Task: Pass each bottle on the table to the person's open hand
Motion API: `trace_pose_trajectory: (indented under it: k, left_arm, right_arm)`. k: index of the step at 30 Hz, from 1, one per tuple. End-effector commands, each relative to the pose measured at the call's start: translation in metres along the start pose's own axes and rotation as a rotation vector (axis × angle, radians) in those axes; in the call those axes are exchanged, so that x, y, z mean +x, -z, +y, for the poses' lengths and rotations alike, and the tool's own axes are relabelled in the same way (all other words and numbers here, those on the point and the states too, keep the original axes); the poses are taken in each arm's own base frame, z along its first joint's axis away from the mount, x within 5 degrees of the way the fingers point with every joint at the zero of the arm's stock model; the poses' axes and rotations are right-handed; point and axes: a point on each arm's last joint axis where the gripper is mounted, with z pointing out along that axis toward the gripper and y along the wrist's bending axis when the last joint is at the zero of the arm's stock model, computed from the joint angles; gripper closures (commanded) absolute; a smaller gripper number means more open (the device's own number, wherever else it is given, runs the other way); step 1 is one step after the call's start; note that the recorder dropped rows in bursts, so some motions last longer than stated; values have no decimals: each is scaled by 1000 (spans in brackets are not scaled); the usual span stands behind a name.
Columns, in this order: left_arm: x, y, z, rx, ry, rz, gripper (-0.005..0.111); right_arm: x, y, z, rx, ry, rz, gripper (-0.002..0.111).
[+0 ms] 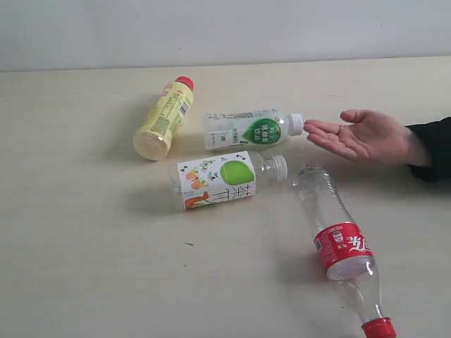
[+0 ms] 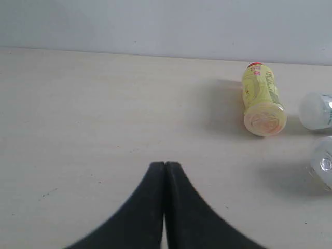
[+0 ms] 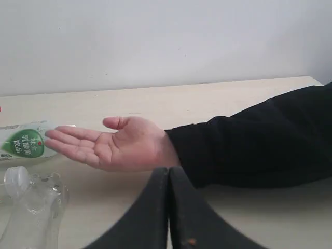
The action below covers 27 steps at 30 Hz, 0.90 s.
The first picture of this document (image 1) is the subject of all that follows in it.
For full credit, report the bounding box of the person's open hand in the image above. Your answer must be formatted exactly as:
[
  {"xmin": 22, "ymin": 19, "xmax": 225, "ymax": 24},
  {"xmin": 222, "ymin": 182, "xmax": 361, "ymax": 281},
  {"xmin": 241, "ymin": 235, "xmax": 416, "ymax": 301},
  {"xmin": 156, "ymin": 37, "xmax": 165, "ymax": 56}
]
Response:
[{"xmin": 304, "ymin": 109, "xmax": 432, "ymax": 167}]

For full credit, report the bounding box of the clear tea bottle green apple label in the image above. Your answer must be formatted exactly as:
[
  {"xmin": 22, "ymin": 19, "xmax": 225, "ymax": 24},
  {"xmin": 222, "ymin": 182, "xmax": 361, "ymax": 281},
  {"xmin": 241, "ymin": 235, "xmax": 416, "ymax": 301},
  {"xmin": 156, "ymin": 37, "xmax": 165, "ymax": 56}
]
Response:
[{"xmin": 168, "ymin": 151, "xmax": 288, "ymax": 210}]

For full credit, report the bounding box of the clear cola bottle red label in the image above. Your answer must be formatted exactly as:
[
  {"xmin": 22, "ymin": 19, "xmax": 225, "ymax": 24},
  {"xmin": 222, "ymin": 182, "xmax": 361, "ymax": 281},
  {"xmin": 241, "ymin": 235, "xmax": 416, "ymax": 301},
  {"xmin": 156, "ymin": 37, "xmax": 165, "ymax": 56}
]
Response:
[{"xmin": 291, "ymin": 165, "xmax": 397, "ymax": 337}]

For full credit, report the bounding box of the yellow bottle with red cap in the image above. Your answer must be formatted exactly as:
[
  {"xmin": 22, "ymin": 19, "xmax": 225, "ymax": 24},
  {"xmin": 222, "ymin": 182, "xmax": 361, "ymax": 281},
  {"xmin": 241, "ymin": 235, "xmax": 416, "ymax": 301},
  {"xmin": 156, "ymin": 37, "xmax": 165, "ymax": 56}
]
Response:
[{"xmin": 132, "ymin": 76, "xmax": 194, "ymax": 161}]

